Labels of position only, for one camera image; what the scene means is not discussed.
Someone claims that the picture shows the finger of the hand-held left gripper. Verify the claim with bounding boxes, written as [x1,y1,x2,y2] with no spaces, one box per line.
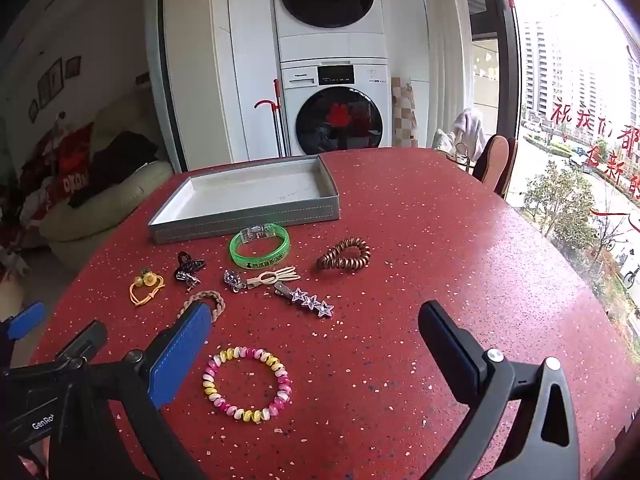
[59,320,108,361]
[7,301,47,339]

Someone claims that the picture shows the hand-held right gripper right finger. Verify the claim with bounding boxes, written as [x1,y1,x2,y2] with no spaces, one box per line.
[418,300,581,480]

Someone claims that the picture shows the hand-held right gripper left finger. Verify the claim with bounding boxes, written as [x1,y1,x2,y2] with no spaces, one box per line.
[47,302,213,480]

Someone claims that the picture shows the multicolour spiral hair tie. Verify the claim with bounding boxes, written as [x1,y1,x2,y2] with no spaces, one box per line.
[202,346,293,425]

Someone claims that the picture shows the beige braided hair tie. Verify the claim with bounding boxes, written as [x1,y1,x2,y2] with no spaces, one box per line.
[176,289,226,323]

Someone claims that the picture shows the yellow flower hair tie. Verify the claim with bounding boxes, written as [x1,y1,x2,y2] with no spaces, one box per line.
[129,269,166,306]

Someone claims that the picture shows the black claw hair clip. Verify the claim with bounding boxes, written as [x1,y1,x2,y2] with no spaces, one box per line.
[173,251,207,278]

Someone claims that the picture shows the beige bow hair clip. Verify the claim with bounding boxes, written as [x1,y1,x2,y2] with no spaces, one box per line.
[244,267,302,291]

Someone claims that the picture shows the brown spiral hair tie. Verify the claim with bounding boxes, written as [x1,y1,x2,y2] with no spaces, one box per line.
[316,237,372,272]

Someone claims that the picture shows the silver star hair clip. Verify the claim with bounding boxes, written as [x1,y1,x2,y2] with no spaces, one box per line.
[274,282,335,319]

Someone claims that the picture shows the grey shallow tray box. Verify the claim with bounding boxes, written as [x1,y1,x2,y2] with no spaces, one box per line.
[148,155,342,246]

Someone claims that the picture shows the green translucent bangle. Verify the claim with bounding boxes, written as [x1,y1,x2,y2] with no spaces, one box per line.
[229,225,292,268]

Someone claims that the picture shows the cream sofa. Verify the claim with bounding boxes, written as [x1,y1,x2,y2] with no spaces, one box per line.
[39,95,176,273]

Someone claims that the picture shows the pile of clothes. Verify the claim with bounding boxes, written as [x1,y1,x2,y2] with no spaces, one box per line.
[20,122,161,211]

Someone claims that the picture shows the brown chair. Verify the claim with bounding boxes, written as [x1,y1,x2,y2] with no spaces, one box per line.
[472,134,519,198]

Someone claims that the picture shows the white towel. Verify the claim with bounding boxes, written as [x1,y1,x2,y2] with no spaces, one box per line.
[452,108,488,148]

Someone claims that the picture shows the checkered panel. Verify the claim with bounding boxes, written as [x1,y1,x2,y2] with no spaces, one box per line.
[391,77,418,148]

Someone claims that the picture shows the white curtain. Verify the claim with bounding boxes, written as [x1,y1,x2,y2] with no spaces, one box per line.
[420,0,473,147]

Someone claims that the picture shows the white tall cabinet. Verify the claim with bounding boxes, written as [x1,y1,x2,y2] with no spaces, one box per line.
[162,0,281,171]

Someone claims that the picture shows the white tumble dryer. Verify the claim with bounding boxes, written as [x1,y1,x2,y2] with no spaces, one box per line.
[270,0,390,65]

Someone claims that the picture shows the large wall picture frame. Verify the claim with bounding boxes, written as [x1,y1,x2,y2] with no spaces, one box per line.
[39,57,63,108]

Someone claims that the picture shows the red-handled mop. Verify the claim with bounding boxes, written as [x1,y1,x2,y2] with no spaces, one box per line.
[254,80,291,158]

